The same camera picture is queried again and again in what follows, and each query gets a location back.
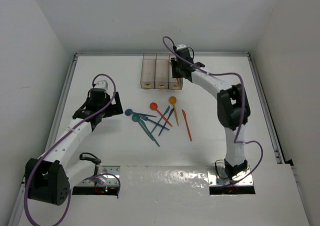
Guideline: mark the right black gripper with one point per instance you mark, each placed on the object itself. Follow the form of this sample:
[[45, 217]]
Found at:
[[175, 74]]

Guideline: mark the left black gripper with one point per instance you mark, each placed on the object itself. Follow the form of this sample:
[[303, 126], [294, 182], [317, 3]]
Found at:
[[113, 109]]

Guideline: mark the teal spoon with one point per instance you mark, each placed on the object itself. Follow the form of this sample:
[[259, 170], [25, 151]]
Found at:
[[136, 118]]

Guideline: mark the yellow-orange spoon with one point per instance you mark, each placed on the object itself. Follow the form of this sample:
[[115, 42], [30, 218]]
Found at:
[[173, 100]]

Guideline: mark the teal fork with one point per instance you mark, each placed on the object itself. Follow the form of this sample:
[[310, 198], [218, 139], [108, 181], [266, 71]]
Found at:
[[150, 134]]

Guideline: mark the red-orange spoon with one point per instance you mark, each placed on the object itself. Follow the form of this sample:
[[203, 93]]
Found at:
[[153, 106]]

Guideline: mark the red-orange knife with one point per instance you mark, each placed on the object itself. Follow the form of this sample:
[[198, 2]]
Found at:
[[187, 125]]

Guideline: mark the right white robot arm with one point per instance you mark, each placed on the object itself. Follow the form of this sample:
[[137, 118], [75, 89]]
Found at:
[[233, 107]]

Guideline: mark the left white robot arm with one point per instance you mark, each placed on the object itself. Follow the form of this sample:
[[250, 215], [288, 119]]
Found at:
[[49, 179]]

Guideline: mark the dark blue spoon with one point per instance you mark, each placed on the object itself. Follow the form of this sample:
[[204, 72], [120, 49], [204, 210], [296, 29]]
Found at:
[[129, 112]]

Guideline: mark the right clear container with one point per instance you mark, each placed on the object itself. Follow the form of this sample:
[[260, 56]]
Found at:
[[173, 85]]

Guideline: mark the clear container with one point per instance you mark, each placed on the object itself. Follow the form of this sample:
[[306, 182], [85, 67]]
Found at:
[[148, 70], [162, 71], [173, 85]]

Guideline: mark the middle clear container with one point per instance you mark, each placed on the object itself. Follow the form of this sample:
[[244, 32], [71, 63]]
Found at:
[[162, 71]]

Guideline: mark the left clear container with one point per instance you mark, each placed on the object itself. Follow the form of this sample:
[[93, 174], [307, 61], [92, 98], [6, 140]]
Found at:
[[148, 70]]

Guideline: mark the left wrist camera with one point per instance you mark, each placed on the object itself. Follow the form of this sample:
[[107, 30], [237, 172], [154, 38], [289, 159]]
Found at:
[[102, 84]]

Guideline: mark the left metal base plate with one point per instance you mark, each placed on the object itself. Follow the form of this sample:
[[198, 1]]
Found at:
[[107, 179]]

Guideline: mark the metal base plate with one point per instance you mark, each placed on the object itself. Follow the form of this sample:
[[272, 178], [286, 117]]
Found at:
[[107, 179], [217, 177]]

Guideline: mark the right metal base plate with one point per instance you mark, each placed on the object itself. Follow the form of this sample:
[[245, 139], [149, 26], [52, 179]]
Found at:
[[217, 177]]

